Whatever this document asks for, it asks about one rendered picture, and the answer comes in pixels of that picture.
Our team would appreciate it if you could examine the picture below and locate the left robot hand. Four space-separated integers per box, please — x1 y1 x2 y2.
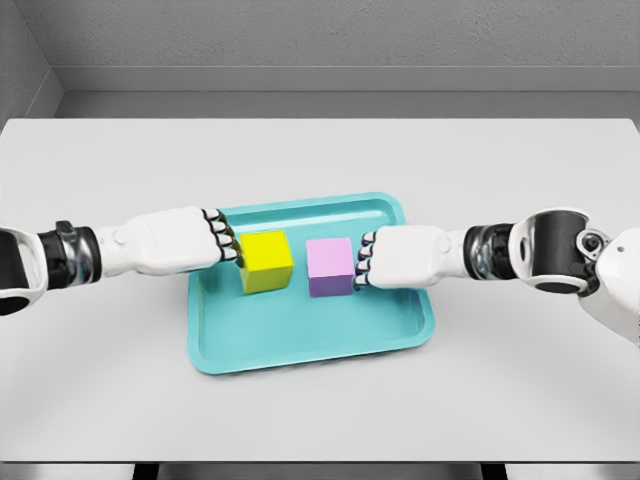
125 205 244 275

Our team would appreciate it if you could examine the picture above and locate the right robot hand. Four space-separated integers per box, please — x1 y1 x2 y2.
353 224 447 291

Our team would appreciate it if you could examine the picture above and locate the pink cube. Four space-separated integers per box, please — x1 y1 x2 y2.
305 236 357 299

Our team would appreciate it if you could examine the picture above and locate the yellow cube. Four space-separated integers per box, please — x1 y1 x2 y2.
239 230 295 295

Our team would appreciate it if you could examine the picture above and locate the teal tray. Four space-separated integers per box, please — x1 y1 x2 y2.
187 191 437 375

